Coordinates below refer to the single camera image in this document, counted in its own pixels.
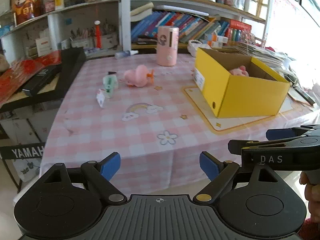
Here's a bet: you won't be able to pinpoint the green white toy figure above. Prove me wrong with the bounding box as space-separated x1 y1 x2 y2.
103 72 118 99

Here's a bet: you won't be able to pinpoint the pink plush pig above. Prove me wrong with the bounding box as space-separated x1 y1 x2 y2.
229 66 249 77

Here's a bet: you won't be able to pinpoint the person right hand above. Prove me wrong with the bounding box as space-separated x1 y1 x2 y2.
299 172 320 224

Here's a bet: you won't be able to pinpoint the pink checkered tablecloth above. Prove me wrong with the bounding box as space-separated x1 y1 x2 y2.
41 54 319 195

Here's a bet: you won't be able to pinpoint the yellow cardboard box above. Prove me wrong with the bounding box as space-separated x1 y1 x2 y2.
194 48 290 118

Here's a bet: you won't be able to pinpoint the stack of papers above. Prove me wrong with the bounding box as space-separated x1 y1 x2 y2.
224 42 296 70

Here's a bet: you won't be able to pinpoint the black keyboard case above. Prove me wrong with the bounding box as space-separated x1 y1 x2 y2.
1 48 86 113

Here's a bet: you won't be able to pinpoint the black pen box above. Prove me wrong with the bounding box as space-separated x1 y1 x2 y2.
22 66 61 96

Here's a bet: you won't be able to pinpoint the white tube on table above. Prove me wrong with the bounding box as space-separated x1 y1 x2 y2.
114 50 139 59

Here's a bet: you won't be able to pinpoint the white quilted handbag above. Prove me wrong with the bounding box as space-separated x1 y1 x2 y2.
187 40 211 57

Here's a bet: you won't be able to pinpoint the orange white medicine boxes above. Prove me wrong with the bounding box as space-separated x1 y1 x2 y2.
204 34 228 48

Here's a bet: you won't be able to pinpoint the red paper packets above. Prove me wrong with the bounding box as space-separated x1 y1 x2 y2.
0 50 61 107

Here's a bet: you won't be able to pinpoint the red tassel ornament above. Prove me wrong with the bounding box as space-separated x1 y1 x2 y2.
94 20 102 49

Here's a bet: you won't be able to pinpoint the pink cylindrical humidifier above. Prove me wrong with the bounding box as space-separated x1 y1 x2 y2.
156 25 179 67

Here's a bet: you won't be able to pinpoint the row of colourful books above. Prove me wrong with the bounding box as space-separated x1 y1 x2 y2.
131 10 252 44

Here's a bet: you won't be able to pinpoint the white bookshelf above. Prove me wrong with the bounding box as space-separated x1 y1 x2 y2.
1 0 268 62

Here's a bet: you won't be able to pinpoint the fortune god figurine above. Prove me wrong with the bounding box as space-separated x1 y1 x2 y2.
12 0 42 25

